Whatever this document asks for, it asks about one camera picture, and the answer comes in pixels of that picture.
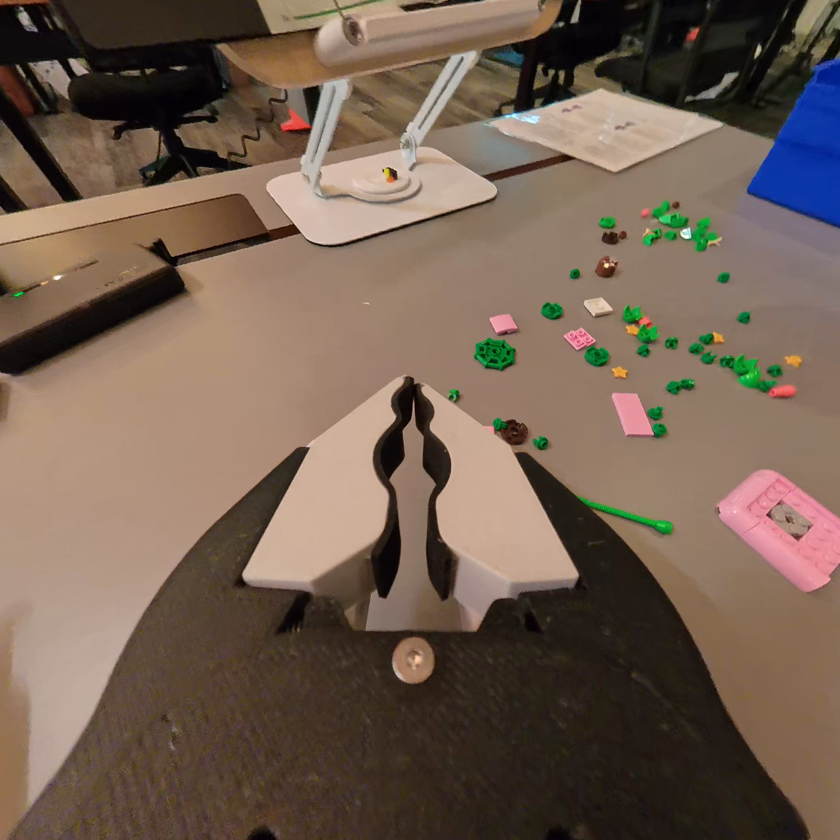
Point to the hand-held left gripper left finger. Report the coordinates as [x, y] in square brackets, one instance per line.
[315, 518]

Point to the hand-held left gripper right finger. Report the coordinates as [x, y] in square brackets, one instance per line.
[512, 525]

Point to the pink curved brick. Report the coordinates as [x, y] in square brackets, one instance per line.
[502, 323]
[810, 499]
[732, 508]
[778, 554]

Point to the grey round tile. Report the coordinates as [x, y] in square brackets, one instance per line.
[791, 520]

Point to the white book stand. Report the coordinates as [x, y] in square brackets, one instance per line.
[367, 216]

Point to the instruction booklet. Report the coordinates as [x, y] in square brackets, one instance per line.
[289, 10]

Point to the brown round plate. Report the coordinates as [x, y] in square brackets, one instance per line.
[514, 431]

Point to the green stick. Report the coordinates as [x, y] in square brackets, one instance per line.
[627, 515]

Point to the large pink smooth tile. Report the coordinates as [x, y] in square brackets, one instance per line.
[632, 413]

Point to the green web piece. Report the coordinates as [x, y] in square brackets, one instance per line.
[495, 353]

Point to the small pink plate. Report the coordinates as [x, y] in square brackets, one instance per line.
[586, 342]
[574, 334]

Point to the white square tile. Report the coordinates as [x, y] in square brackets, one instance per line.
[598, 306]

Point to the green spiky leaf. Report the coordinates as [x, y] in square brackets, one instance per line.
[745, 364]
[631, 313]
[648, 333]

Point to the scattered small green clips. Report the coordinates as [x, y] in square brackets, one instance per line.
[671, 342]

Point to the brown round brick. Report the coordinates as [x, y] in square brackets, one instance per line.
[607, 266]

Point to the green cone piece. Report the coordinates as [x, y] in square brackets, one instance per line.
[750, 379]

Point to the red cone piece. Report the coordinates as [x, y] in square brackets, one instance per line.
[783, 391]

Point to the black flat box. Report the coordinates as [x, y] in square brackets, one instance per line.
[79, 302]

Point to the small red floor cone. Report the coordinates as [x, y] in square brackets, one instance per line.
[295, 121]

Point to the paper in clear sleeve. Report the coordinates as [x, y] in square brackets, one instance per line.
[610, 128]

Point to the black office chair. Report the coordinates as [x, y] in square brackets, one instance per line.
[151, 92]

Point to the black chair base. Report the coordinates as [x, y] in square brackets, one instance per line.
[544, 59]

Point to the blue plastic bin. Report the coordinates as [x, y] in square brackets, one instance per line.
[800, 151]

